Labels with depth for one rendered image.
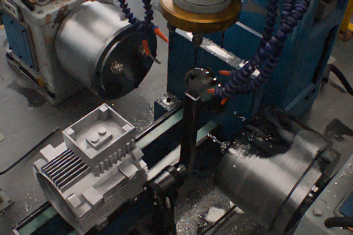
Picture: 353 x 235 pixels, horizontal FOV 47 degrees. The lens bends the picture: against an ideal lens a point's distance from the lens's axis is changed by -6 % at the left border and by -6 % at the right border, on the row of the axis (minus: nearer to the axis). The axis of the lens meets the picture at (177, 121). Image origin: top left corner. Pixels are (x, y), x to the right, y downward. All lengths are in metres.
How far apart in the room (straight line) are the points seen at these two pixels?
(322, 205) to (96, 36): 0.71
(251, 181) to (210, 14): 0.36
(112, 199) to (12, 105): 0.69
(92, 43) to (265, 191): 0.59
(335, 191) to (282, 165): 0.12
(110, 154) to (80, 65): 0.35
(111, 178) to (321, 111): 0.85
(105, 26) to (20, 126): 0.48
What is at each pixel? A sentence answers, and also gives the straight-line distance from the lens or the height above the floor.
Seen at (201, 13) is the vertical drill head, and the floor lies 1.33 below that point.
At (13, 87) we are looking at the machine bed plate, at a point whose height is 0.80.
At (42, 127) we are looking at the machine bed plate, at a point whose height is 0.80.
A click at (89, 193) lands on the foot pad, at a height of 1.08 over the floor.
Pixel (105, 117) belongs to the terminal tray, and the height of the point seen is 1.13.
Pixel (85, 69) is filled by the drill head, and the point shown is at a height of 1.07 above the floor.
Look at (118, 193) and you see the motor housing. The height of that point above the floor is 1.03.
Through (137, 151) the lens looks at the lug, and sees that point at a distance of 0.94.
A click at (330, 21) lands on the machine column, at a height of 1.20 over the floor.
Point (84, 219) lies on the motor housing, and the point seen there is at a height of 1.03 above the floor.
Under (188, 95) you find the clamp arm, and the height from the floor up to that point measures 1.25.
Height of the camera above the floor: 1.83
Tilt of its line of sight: 48 degrees down
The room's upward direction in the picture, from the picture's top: 4 degrees clockwise
